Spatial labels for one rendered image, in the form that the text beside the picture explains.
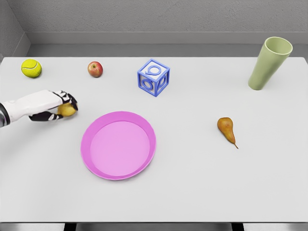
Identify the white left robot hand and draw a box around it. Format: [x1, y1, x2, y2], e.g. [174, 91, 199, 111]
[19, 90, 79, 122]

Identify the yellow lemon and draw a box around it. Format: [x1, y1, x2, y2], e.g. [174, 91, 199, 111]
[57, 103, 77, 118]

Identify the pink round plate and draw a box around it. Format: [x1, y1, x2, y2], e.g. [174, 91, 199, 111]
[80, 111, 157, 181]

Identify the yellow-green tennis ball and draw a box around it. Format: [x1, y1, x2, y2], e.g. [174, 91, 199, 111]
[21, 59, 42, 78]

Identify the red apple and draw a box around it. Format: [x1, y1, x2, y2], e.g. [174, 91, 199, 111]
[87, 61, 104, 78]

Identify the blue letter cube block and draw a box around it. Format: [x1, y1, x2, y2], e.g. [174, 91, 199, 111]
[137, 58, 171, 98]

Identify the brown pear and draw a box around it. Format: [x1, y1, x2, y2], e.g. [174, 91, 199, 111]
[217, 117, 239, 149]

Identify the pale green cup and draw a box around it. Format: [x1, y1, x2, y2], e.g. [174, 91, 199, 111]
[247, 36, 294, 91]

